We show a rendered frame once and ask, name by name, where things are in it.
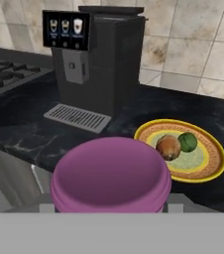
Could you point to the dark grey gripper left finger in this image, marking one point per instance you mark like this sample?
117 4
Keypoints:
44 205

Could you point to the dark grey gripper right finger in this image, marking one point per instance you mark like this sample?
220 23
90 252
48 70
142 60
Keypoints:
176 204

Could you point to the grey cabinet front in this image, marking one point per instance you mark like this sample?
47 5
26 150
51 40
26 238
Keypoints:
8 178

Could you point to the brown bread roll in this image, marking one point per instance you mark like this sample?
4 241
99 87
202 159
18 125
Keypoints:
168 148

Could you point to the yellow and orange patterned plate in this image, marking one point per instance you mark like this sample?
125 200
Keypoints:
213 155

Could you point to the green avocado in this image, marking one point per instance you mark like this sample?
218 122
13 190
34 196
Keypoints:
188 142

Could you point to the black gas hob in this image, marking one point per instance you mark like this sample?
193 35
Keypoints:
5 74

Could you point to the black coffee machine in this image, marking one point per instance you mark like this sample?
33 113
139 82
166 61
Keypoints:
114 66

